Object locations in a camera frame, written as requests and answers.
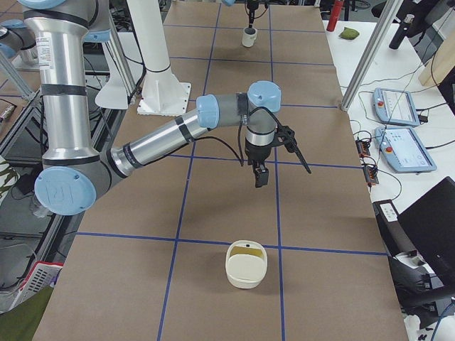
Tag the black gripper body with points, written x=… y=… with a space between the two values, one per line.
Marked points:
x=258 y=152
x=251 y=10

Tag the white ribbed cup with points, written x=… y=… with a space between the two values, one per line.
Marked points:
x=249 y=36

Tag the red fire extinguisher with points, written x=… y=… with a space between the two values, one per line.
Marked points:
x=335 y=13

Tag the white oval bowl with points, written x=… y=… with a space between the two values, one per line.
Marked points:
x=246 y=264

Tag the green bean bag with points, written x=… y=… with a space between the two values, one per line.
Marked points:
x=349 y=34

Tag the orange black usb hub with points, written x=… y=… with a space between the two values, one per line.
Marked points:
x=370 y=174
x=363 y=147

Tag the black label box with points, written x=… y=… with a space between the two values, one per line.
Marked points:
x=390 y=229

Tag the blue teach pendant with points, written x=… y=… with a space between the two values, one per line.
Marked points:
x=403 y=150
x=395 y=107

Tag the black thermos bottle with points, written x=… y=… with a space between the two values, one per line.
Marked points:
x=402 y=32

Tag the black monitor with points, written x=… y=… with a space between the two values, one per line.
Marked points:
x=429 y=224

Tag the wooden board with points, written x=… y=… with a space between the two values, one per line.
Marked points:
x=442 y=63

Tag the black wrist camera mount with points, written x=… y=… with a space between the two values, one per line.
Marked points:
x=285 y=136

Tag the white camera stand pole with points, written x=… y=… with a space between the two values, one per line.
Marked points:
x=148 y=26

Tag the aluminium frame post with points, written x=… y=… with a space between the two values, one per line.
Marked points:
x=386 y=18

